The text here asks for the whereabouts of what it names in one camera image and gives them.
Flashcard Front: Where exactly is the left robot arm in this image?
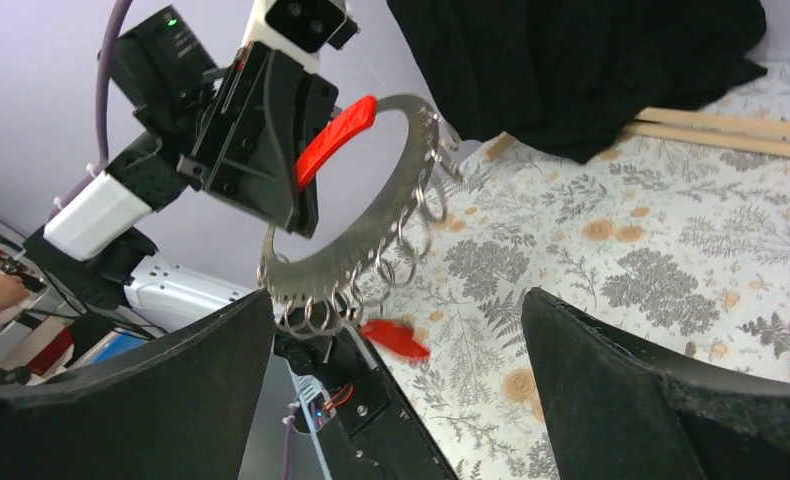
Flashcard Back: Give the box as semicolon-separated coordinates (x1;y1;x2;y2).
24;1;357;310

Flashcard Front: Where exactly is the wooden rack frame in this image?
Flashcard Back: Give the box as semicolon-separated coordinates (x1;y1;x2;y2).
484;107;790;164

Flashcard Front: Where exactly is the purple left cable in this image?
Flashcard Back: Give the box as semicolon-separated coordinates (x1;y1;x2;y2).
47;0;135;220

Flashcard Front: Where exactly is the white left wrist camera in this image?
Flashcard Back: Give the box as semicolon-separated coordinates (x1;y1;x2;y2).
241;0;360;74

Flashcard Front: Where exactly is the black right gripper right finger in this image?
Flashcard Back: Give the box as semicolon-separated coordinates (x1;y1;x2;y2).
521;288;790;480

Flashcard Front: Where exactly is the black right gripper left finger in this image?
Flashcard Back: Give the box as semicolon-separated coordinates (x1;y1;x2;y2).
0;290;275;479

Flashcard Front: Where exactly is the black garment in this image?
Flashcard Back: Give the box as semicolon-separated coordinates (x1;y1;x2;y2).
388;0;767;163

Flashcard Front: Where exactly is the red key tag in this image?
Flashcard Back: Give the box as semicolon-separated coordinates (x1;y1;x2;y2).
360;319;431;361

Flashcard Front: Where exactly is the floral table cover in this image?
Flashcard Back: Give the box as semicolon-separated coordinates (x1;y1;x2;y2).
361;62;790;480

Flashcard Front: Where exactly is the metal keyring with red handle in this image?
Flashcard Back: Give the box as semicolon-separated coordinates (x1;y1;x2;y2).
257;94;462;340

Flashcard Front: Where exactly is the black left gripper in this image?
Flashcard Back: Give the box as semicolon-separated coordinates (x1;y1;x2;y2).
187;42;339;238

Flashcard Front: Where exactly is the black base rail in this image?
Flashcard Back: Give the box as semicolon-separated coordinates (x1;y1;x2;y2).
274;329;457;480

